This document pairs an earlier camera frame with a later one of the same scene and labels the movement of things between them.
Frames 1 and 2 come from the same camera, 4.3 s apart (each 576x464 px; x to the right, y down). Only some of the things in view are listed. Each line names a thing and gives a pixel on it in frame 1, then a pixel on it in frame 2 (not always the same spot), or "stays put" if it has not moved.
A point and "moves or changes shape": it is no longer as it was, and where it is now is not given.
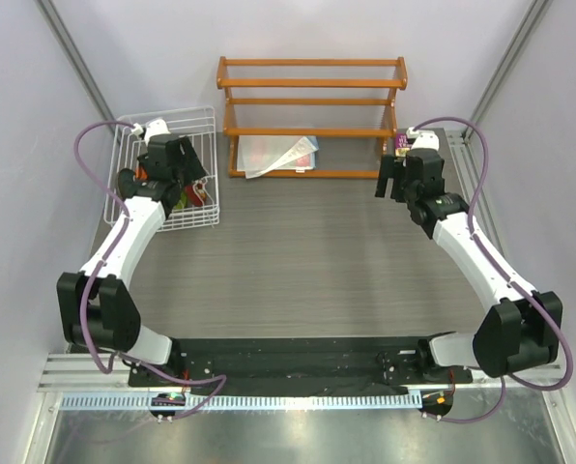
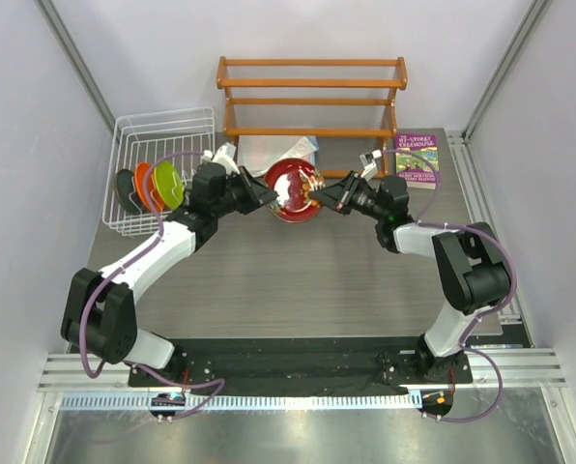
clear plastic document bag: x=257 y=154 stays put
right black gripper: x=388 y=170 → x=341 y=193
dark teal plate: x=127 y=187 stays put
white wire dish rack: x=197 y=206 stays put
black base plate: x=290 y=364 stays put
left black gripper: x=191 y=167 → x=256 y=193
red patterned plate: x=191 y=196 moves or changes shape
